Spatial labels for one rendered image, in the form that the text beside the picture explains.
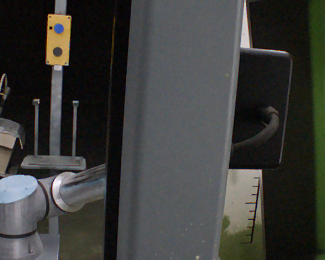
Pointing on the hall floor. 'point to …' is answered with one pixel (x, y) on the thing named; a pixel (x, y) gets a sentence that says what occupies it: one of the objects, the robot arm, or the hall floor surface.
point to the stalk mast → (56, 95)
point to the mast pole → (177, 127)
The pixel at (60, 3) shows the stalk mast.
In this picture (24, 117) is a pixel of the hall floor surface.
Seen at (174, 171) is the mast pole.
